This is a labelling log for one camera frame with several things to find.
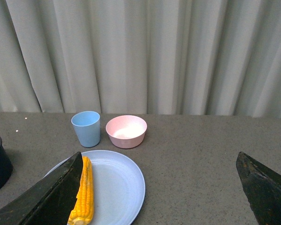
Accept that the light blue plastic plate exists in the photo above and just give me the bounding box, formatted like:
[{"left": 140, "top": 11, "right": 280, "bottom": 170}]
[{"left": 44, "top": 150, "right": 146, "bottom": 225}]

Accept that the pink plastic bowl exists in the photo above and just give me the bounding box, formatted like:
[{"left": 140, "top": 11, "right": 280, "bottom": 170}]
[{"left": 105, "top": 115, "right": 147, "bottom": 149}]

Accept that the yellow corn cob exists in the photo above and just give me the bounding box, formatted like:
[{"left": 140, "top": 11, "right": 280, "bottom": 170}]
[{"left": 67, "top": 156, "right": 95, "bottom": 225}]

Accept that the light blue plastic cup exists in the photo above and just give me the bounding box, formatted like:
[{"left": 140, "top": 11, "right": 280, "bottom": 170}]
[{"left": 71, "top": 111, "right": 100, "bottom": 148}]

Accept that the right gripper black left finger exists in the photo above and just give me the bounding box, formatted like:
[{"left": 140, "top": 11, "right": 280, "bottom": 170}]
[{"left": 0, "top": 152, "right": 83, "bottom": 225}]

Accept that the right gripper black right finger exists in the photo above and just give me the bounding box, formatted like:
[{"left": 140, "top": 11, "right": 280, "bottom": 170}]
[{"left": 236, "top": 152, "right": 281, "bottom": 225}]

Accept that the white pleated curtain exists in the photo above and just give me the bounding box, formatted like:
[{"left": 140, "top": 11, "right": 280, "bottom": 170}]
[{"left": 0, "top": 0, "right": 281, "bottom": 118}]

